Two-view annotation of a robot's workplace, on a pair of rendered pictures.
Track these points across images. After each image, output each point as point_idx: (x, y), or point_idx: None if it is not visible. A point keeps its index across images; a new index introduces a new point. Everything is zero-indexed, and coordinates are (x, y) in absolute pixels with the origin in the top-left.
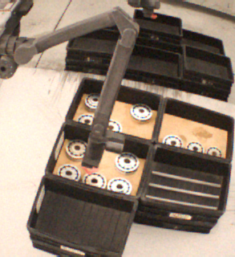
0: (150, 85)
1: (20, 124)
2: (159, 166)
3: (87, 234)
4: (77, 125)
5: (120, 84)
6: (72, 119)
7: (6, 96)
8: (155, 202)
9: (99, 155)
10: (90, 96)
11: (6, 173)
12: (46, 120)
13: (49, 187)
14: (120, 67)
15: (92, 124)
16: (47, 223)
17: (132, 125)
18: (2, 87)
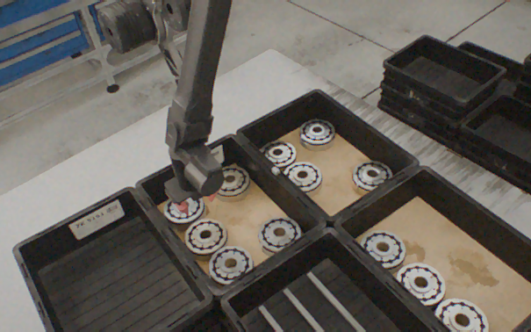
0: (455, 155)
1: (218, 126)
2: (330, 272)
3: (113, 315)
4: (244, 146)
5: (204, 54)
6: (268, 142)
7: (231, 84)
8: (234, 324)
9: (188, 184)
10: (314, 123)
11: (137, 176)
12: None
13: (139, 212)
14: (201, 11)
15: (168, 119)
16: (82, 263)
17: (345, 190)
18: (236, 69)
